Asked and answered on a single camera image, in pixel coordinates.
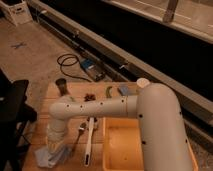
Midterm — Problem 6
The light blue towel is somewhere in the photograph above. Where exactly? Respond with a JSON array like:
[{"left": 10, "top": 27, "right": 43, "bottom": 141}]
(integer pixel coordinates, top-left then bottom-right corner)
[{"left": 34, "top": 145, "right": 71, "bottom": 168}]

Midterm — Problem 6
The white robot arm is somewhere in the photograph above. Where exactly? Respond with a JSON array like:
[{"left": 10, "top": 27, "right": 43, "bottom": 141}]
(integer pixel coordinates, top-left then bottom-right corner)
[{"left": 46, "top": 83, "right": 193, "bottom": 171}]

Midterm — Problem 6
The metal cup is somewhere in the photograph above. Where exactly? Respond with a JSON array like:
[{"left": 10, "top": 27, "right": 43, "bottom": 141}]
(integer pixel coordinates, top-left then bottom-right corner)
[{"left": 55, "top": 78, "right": 68, "bottom": 95}]

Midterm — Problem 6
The green chili pepper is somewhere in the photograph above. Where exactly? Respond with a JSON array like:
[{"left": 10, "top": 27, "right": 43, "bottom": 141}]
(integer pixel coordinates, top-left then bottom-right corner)
[{"left": 105, "top": 86, "right": 112, "bottom": 98}]

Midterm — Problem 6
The blue sponge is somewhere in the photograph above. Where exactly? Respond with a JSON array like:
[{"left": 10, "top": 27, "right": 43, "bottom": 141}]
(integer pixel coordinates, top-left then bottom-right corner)
[{"left": 117, "top": 85, "right": 130, "bottom": 96}]

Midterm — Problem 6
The blue power box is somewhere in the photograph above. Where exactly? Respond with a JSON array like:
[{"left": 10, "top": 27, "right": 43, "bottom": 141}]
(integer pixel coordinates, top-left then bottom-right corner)
[{"left": 80, "top": 59, "right": 105, "bottom": 82}]

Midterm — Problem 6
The metal spoon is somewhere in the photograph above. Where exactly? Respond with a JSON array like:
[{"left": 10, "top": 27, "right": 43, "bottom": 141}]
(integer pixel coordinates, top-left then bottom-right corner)
[{"left": 70, "top": 122, "right": 87, "bottom": 157}]

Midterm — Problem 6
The yellow plastic bin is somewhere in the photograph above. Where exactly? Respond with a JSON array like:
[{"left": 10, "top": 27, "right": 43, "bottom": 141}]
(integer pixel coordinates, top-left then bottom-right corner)
[{"left": 102, "top": 116, "right": 199, "bottom": 171}]

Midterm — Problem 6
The black equipment stand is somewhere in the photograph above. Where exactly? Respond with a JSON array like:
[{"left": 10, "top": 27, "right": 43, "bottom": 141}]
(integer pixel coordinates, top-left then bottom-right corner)
[{"left": 0, "top": 68, "right": 37, "bottom": 171}]

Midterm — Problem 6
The white cardboard box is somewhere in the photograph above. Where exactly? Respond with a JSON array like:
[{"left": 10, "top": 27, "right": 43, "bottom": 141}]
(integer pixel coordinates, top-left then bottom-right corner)
[{"left": 0, "top": 0, "right": 32, "bottom": 26}]

